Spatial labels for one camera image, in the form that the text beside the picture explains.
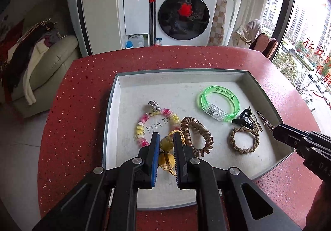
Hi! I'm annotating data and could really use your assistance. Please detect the pink yellow spiral hair tie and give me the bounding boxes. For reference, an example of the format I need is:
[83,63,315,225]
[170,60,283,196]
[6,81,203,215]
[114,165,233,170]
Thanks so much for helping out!
[134,108,180,148]

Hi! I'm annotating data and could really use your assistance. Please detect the dark window frame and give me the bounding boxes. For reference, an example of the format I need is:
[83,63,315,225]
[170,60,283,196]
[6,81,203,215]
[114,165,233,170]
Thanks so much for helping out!
[269,0,298,62]

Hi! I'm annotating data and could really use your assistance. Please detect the grey sliding door frame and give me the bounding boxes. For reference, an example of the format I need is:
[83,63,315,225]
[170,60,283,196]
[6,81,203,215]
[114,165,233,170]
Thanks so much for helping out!
[65,0,94,57]

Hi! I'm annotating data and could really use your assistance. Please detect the cream sofa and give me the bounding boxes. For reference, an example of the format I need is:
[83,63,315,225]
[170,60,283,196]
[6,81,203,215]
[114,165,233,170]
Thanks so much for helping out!
[10,34,79,118]

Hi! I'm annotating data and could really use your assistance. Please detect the pile of clothes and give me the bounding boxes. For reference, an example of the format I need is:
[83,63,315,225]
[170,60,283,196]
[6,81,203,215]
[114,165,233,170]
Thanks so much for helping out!
[0,20,68,105]

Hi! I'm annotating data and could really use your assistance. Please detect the grey shallow tray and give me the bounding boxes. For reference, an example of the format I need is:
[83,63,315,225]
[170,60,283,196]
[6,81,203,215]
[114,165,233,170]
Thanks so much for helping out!
[103,69,295,210]

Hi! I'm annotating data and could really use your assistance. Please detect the white tall cabinet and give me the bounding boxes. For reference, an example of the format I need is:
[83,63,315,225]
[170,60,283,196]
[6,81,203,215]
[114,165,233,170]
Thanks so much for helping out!
[118,0,156,48]

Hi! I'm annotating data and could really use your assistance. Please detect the checkered cloth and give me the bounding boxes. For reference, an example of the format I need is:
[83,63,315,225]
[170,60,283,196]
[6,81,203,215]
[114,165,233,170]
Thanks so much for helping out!
[209,0,227,46]

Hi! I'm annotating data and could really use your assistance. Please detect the black hair clip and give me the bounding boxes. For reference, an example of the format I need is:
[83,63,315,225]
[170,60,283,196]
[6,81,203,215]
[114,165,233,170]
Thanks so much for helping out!
[232,108,254,129]

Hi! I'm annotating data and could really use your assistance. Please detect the pale towel on rack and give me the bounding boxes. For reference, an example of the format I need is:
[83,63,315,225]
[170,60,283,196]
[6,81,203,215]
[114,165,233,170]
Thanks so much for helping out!
[232,19,263,48]

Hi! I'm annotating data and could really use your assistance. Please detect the brown slipper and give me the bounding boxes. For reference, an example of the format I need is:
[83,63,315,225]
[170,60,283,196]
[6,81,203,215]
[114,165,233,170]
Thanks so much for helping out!
[266,38,279,61]
[250,33,270,53]

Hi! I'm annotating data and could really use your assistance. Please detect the mop with red hook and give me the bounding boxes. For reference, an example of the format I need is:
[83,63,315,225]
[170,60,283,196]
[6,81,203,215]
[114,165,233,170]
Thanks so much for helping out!
[137,0,157,47]

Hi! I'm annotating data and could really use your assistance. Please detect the yellow disc hair tie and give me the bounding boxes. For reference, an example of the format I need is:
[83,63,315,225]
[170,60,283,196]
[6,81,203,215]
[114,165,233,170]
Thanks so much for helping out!
[158,130,186,176]

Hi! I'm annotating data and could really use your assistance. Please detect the green translucent bracelet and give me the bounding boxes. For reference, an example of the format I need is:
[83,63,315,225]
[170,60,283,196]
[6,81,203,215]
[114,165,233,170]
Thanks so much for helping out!
[199,85,241,123]

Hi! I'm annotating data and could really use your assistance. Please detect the silver chain clip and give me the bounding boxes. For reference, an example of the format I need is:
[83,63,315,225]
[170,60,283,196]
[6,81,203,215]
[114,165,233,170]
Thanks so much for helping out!
[256,110,276,132]

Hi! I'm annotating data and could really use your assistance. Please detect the brown braided hair tie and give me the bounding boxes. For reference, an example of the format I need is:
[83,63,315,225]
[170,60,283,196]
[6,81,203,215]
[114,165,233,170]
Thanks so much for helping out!
[228,126,259,155]

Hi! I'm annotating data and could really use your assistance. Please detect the person's right forearm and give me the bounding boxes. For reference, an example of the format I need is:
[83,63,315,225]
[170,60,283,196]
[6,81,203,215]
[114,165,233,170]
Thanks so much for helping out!
[306,180,331,231]

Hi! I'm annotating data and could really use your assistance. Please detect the brown spiral hair tie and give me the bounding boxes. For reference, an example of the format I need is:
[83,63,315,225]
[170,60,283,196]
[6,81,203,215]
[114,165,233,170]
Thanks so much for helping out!
[180,116,214,157]

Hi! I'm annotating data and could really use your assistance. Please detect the white plastic jug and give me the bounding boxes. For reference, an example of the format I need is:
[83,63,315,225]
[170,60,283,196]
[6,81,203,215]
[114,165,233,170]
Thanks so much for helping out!
[128,35,144,48]

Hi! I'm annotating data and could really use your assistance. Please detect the gold hair pins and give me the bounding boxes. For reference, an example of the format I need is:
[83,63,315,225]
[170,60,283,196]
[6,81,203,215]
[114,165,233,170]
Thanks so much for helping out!
[248,107,263,132]

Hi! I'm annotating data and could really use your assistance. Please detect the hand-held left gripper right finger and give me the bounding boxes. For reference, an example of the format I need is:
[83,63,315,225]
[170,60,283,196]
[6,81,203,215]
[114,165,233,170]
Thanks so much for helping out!
[173,133,302,231]

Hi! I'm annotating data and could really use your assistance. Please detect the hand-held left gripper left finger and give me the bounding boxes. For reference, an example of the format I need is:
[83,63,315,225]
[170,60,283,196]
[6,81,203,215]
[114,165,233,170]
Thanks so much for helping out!
[32,132,161,231]

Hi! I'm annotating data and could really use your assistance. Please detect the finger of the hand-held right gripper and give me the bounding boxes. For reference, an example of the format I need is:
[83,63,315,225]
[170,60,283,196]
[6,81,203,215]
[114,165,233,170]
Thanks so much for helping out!
[273,124,310,148]

